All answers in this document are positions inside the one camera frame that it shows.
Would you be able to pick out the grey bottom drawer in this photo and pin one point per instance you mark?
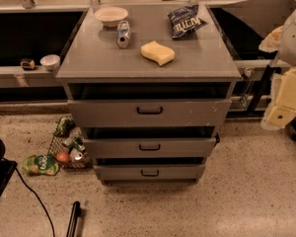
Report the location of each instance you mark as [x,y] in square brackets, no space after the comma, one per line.
[149,169]

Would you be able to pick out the grey drawer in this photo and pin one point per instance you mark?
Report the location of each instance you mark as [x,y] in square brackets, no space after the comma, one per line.
[150,142]
[149,104]
[149,169]

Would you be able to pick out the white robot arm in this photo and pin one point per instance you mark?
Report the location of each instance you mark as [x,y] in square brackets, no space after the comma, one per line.
[282,108]

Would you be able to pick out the grey drawer cabinet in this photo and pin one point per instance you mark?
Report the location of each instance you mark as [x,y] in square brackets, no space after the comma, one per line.
[94,56]

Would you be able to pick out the grey middle drawer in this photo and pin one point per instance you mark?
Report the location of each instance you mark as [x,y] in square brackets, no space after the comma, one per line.
[150,142]

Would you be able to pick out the grey top drawer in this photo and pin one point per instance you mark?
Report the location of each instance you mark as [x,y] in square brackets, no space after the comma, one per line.
[149,104]

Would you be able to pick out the yellow sponge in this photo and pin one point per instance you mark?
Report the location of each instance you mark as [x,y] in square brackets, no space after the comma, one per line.
[157,52]

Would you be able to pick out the green bottle in basket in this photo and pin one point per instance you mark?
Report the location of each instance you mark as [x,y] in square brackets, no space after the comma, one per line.
[74,142]

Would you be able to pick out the crushed silver soda can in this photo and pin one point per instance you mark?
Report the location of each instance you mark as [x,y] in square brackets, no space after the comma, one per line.
[123,34]

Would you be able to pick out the green chip bag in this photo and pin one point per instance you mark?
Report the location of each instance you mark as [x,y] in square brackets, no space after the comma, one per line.
[64,125]

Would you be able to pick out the silver can in basket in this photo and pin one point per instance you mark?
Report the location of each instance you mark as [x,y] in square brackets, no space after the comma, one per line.
[76,155]

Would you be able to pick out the red apple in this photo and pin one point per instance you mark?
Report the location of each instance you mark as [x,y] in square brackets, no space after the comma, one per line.
[63,157]

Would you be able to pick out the blue chip bag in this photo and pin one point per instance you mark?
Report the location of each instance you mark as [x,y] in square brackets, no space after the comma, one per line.
[185,20]

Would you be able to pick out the white bowl on cabinet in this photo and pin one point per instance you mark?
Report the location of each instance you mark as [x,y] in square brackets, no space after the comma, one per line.
[111,16]

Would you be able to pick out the black tray stand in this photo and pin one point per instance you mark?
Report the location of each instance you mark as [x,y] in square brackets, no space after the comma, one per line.
[274,23]

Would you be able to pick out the black pole on floor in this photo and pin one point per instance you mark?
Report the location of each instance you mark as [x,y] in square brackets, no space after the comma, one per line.
[75,214]

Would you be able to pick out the green snack pouch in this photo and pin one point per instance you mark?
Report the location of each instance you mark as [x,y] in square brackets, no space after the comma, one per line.
[40,165]

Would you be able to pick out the tape measure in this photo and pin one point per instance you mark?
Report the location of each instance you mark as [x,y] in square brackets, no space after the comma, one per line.
[28,64]

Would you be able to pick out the wire basket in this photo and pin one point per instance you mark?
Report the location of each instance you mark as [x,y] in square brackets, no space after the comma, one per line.
[56,147]

